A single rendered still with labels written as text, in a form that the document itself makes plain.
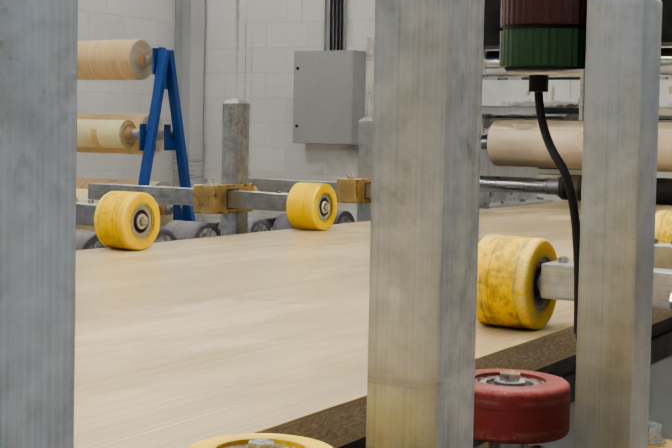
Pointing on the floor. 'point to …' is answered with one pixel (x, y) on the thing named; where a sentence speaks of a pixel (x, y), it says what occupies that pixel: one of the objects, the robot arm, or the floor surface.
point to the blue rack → (167, 78)
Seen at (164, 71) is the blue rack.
